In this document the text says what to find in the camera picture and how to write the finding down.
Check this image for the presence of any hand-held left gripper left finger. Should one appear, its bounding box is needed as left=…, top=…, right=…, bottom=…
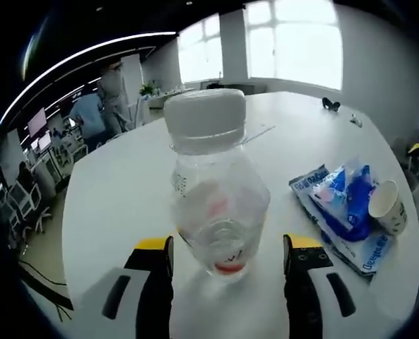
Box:
left=73, top=237, right=175, bottom=339

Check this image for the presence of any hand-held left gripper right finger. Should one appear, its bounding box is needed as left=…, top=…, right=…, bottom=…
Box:
left=282, top=233, right=376, bottom=339

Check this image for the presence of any wet wipes pack blue lid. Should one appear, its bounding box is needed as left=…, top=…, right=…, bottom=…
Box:
left=288, top=164, right=397, bottom=284

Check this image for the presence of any white paper cup green print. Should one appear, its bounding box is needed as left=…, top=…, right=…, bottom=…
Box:
left=367, top=179, right=408, bottom=237

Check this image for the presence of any blue tissue pack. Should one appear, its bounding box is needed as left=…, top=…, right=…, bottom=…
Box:
left=309, top=157, right=379, bottom=234

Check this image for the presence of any clear plastic bottle red label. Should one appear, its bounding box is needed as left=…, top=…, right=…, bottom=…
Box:
left=162, top=88, right=272, bottom=284

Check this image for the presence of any white tabletop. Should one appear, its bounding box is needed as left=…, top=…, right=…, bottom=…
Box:
left=62, top=90, right=417, bottom=339

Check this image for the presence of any small black object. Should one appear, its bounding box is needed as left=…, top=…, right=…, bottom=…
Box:
left=321, top=97, right=341, bottom=112

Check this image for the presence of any green potted plant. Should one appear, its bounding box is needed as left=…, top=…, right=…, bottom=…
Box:
left=138, top=81, right=160, bottom=97

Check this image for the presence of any pink-lit monitor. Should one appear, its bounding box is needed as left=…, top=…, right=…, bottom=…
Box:
left=27, top=108, right=48, bottom=136

